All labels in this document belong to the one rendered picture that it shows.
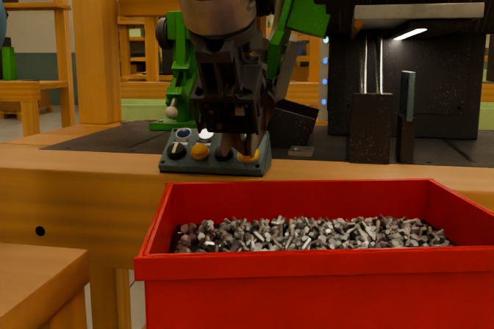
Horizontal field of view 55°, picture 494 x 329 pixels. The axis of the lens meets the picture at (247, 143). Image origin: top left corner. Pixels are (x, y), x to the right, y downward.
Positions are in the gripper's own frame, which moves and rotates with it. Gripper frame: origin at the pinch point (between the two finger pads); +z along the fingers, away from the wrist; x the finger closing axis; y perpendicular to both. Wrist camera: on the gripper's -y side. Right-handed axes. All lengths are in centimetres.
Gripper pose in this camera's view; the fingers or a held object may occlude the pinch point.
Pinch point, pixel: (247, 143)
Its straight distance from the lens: 63.9
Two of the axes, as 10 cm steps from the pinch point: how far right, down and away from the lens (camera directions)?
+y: -1.6, 7.0, -6.9
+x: 9.8, 0.3, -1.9
